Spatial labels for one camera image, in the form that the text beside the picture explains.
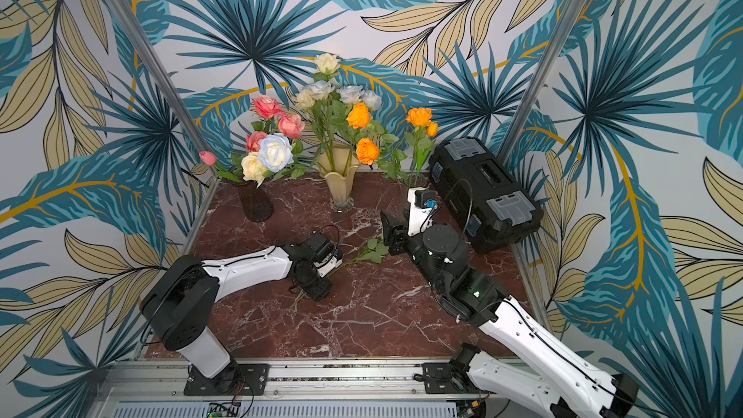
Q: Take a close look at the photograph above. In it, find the orange rose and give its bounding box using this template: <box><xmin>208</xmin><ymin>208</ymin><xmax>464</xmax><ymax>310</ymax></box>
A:
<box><xmin>356</xmin><ymin>137</ymin><xmax>406</xmax><ymax>180</ymax></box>
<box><xmin>346</xmin><ymin>102</ymin><xmax>400</xmax><ymax>145</ymax></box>
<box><xmin>404</xmin><ymin>108</ymin><xmax>433</xmax><ymax>171</ymax></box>

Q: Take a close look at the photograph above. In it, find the pink rose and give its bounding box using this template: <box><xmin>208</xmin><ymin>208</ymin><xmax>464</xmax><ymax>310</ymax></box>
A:
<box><xmin>252</xmin><ymin>95</ymin><xmax>286</xmax><ymax>130</ymax></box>
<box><xmin>246</xmin><ymin>132</ymin><xmax>268</xmax><ymax>152</ymax></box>
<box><xmin>278</xmin><ymin>113</ymin><xmax>306</xmax><ymax>139</ymax></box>

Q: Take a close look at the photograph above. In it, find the pink tulip bud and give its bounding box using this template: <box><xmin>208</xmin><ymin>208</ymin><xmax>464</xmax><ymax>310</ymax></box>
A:
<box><xmin>199</xmin><ymin>151</ymin><xmax>241</xmax><ymax>183</ymax></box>

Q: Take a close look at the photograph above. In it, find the cream white rose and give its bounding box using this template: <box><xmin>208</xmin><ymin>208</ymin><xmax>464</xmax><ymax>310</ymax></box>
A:
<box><xmin>313</xmin><ymin>52</ymin><xmax>341</xmax><ymax>75</ymax></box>

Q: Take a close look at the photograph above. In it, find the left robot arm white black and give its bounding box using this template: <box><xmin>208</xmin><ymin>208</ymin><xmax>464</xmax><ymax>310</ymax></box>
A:
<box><xmin>140</xmin><ymin>232</ymin><xmax>342</xmax><ymax>381</ymax></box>

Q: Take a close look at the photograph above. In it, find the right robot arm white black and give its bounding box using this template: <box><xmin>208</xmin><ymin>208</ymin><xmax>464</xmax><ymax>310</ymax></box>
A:
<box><xmin>380</xmin><ymin>212</ymin><xmax>639</xmax><ymax>417</ymax></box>

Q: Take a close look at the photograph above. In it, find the clear glass vase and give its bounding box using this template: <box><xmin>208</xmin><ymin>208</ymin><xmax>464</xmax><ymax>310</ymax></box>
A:
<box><xmin>404</xmin><ymin>171</ymin><xmax>429</xmax><ymax>188</ymax></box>

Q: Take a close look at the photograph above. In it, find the dark purple glass vase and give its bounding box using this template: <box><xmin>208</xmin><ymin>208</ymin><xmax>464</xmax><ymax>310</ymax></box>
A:
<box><xmin>234</xmin><ymin>181</ymin><xmax>274</xmax><ymax>223</ymax></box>

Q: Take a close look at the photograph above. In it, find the cream yellow fluted vase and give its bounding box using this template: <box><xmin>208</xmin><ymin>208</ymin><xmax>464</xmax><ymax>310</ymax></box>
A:
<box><xmin>317</xmin><ymin>147</ymin><xmax>360</xmax><ymax>212</ymax></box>

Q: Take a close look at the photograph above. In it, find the black plastic toolbox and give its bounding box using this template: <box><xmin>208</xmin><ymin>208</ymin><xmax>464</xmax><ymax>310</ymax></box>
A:
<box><xmin>429</xmin><ymin>137</ymin><xmax>544</xmax><ymax>255</ymax></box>

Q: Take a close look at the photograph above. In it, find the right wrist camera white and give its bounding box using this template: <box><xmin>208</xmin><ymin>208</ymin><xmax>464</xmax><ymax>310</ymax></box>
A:
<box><xmin>407</xmin><ymin>187</ymin><xmax>438</xmax><ymax>237</ymax></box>

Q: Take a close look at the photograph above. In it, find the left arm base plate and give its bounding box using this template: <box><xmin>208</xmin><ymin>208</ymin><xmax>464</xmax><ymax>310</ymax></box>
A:
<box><xmin>184</xmin><ymin>363</ymin><xmax>270</xmax><ymax>397</ymax></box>

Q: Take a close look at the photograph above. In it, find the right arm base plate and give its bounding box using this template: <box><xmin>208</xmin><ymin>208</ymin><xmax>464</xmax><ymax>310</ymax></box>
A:
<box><xmin>413</xmin><ymin>362</ymin><xmax>491</xmax><ymax>396</ymax></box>

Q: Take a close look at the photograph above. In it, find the aluminium front rail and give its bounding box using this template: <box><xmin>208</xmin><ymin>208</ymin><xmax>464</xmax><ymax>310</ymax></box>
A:
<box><xmin>89</xmin><ymin>357</ymin><xmax>560</xmax><ymax>417</ymax></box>

